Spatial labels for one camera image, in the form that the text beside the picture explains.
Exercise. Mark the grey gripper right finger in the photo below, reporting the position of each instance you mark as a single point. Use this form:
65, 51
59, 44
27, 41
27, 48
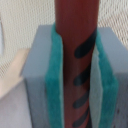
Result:
109, 82

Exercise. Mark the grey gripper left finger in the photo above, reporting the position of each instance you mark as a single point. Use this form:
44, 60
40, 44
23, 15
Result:
43, 73

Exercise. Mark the brown sausage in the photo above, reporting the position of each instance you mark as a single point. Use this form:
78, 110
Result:
76, 22

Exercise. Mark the round beige plate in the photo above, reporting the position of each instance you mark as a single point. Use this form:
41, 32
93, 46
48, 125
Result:
14, 110

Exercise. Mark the beige woven placemat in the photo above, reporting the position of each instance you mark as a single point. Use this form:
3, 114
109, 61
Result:
20, 19

